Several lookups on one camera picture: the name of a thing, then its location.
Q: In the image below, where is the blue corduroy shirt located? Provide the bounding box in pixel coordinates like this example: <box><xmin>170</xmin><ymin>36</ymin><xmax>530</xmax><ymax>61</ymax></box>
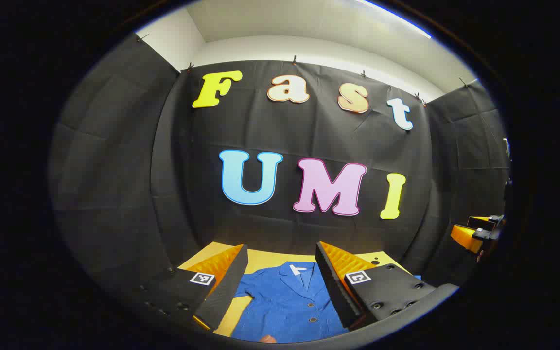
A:
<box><xmin>231</xmin><ymin>261</ymin><xmax>350</xmax><ymax>344</ymax></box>

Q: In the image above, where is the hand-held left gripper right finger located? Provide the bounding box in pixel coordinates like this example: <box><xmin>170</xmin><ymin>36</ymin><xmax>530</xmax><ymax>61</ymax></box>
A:
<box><xmin>315</xmin><ymin>241</ymin><xmax>459</xmax><ymax>332</ymax></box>

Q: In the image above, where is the black backdrop cloth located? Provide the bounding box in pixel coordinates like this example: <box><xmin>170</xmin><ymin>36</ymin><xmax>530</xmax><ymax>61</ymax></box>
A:
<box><xmin>49</xmin><ymin>34</ymin><xmax>511</xmax><ymax>302</ymax></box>

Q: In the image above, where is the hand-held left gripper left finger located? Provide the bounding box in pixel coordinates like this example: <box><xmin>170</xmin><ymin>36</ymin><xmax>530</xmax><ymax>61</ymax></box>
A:
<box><xmin>137</xmin><ymin>244</ymin><xmax>249</xmax><ymax>332</ymax></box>

